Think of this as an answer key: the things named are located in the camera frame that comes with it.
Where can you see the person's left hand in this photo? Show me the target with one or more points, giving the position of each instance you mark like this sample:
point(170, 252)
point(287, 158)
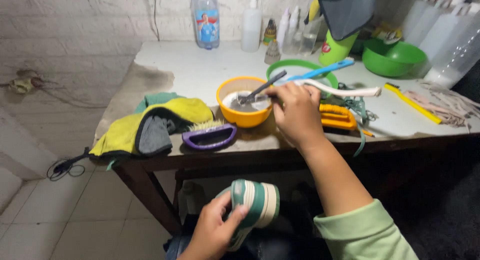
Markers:
point(210, 230)

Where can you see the small white nozzle bottle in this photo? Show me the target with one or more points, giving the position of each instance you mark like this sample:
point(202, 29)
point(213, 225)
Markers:
point(282, 29)

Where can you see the crumpled yellowish scrap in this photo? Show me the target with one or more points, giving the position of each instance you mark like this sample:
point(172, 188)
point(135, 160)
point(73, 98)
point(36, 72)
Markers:
point(23, 84)

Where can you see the teal cloth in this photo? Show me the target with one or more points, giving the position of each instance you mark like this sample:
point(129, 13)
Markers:
point(157, 99)

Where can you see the dark wooden table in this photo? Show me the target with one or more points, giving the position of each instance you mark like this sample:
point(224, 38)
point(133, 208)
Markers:
point(232, 160)

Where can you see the small clear nozzle bottle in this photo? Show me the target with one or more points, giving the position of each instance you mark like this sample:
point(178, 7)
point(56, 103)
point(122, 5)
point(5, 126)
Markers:
point(291, 37)

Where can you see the small grey cone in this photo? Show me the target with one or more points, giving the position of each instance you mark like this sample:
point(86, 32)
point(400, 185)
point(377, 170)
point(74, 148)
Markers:
point(272, 54)

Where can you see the orange scrub brush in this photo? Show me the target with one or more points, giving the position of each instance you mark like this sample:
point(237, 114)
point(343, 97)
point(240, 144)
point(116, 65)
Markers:
point(337, 118)

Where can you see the deep green plastic bowl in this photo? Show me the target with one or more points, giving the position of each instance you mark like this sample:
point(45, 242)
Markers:
point(393, 61)

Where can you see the yellow long thin brush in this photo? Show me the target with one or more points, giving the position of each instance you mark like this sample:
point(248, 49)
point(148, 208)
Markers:
point(412, 103)

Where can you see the round holder of bits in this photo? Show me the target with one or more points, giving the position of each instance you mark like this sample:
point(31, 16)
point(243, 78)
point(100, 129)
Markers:
point(270, 31)

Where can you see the green plastic cup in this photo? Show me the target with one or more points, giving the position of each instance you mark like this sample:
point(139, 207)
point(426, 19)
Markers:
point(333, 50)

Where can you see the yellow plastic bowl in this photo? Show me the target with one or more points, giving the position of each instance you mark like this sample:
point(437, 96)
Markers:
point(240, 119)

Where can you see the white pump bottle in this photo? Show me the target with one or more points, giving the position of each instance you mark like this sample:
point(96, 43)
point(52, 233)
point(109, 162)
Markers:
point(251, 31)

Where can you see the yellow white packet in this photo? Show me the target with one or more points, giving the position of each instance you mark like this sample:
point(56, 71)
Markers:
point(388, 33)

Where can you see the orange pencil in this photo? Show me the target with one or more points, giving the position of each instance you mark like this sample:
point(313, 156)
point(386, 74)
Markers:
point(368, 133)

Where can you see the person's right hand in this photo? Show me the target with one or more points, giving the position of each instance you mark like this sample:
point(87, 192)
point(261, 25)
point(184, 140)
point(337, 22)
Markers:
point(300, 114)

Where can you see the purple scrub brush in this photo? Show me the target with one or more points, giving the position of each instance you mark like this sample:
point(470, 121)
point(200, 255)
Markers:
point(208, 140)

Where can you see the clear bottle blue label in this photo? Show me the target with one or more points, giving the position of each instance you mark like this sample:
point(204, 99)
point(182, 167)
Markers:
point(205, 27)

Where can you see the teal shoelaces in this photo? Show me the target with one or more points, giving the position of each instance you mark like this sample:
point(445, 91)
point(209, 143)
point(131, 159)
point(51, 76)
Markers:
point(360, 106)

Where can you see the small grey brush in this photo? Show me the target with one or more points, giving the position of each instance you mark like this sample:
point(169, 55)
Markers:
point(258, 98)

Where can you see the yellow grey microfibre cloth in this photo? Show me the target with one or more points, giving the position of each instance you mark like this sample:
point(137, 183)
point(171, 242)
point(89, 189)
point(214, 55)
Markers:
point(127, 132)
point(347, 11)

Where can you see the green white sneaker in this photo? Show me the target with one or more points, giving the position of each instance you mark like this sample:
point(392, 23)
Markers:
point(258, 203)

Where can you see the shallow green rimmed bowl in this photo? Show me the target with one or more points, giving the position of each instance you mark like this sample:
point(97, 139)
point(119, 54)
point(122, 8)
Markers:
point(296, 65)

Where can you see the person's right fingers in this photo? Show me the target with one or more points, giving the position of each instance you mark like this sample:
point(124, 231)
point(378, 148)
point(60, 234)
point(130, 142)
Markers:
point(292, 90)

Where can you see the pile of beige shoelaces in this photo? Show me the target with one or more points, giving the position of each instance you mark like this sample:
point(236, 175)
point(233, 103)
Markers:
point(446, 104)

